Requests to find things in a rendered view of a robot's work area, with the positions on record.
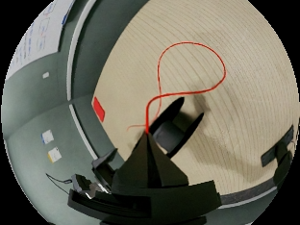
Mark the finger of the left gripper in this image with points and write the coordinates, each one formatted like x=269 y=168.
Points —
x=105 y=159

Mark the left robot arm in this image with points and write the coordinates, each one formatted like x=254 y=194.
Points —
x=81 y=184

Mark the black disc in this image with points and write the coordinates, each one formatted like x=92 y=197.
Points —
x=168 y=135

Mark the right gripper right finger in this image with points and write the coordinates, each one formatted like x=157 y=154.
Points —
x=166 y=173

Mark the red flat rectangular pad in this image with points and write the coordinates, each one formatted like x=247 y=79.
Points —
x=99 y=110

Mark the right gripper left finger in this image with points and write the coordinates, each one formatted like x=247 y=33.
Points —
x=134 y=171

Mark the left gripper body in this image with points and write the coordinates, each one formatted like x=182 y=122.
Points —
x=103 y=179

